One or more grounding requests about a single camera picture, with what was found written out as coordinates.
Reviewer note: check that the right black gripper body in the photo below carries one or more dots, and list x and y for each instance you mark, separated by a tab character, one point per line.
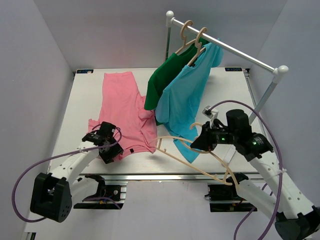
214	136

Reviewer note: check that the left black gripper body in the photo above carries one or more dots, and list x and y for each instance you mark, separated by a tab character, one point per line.
112	151

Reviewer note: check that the pink t shirt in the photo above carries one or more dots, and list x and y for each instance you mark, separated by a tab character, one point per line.
123	106

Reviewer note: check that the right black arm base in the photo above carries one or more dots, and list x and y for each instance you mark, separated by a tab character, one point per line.
224	199

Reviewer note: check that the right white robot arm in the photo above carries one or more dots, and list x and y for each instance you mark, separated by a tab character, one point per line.
294	216

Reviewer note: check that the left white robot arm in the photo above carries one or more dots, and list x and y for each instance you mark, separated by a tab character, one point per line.
55	193

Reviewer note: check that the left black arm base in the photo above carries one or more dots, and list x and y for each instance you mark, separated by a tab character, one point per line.
100	194

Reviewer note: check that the light blue t shirt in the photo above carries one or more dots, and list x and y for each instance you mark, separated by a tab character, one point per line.
178	106

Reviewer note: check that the green t shirt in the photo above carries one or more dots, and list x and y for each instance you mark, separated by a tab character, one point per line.
174	65

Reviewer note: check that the beige hanger with blue shirt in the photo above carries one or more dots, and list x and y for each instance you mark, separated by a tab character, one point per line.
198	46

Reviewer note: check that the beige hanger with green shirt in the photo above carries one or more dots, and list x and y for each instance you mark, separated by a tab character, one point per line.
185	43

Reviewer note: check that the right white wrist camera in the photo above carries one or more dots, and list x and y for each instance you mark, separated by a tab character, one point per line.
211	113

